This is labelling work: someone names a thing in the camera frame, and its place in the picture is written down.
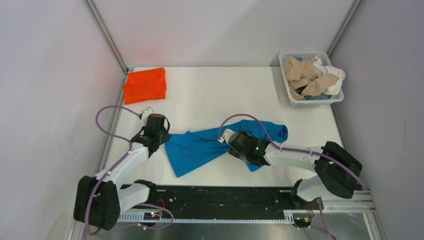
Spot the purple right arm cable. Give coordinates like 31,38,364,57
217,113,367,240

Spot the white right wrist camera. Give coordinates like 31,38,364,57
218,128,236,145

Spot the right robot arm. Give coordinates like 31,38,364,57
218,129,363,209

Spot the left controller board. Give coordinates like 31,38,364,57
142,211,161,222

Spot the folded orange t shirt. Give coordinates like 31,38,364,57
123,67,167,105

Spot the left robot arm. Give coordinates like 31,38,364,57
73,113,171,231

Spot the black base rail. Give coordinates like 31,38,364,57
146,185,320,221

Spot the right aluminium frame post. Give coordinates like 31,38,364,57
326,0,365,58

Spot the right controller board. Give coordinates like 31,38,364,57
293,216,314,230

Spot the aluminium frame post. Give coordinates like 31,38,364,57
326,0,365,58
83,0,129,75

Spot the beige t shirt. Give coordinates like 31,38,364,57
283,56,337,101

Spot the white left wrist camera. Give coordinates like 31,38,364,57
139,106,155,121

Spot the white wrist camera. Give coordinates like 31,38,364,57
218,128,236,145
139,106,155,121

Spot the controller board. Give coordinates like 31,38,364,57
142,211,161,222
293,216,314,230

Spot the light blue t shirt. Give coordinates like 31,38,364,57
304,93,333,101

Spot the left aluminium frame post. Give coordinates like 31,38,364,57
83,0,129,75

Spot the white plastic laundry basket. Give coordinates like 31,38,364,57
278,50,345,108

